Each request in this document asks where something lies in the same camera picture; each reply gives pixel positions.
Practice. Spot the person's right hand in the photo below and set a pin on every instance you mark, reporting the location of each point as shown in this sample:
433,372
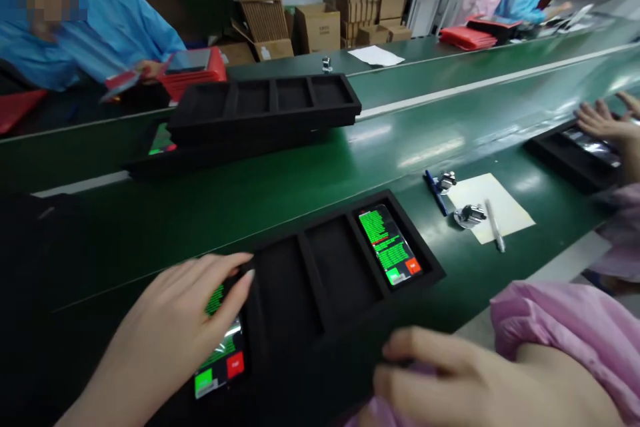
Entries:
460,387

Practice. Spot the person's left hand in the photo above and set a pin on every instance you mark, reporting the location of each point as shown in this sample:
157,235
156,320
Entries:
165,327

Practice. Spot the smartphone with green screen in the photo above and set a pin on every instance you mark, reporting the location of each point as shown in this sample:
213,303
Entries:
161,141
222,362
390,247

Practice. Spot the black foam tray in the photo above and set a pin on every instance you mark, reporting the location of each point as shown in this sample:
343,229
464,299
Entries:
565,162
270,102
310,287
210,154

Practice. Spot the white pen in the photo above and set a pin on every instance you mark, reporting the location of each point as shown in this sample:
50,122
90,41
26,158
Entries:
495,227

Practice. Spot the small metal stamp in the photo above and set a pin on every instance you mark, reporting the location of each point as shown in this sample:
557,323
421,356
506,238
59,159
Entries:
471,217
447,183
327,64

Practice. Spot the blue pen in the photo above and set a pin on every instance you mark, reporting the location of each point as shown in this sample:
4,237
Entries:
436,194

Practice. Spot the cream paper sheet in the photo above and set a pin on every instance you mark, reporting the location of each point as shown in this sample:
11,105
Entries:
500,197

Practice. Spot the stack of red trays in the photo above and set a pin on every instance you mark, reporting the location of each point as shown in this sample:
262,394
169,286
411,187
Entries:
195,81
475,34

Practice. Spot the red flat tray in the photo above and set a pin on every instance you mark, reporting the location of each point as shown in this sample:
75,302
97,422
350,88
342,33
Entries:
17,109

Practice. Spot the smartphone with dark screen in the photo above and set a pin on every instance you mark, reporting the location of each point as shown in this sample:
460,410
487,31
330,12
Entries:
592,147
187,61

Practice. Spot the white paper sheet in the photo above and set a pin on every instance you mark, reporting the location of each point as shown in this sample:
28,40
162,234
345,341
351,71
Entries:
375,55

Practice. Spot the stack of cartons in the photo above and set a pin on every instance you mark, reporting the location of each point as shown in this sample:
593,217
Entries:
310,1

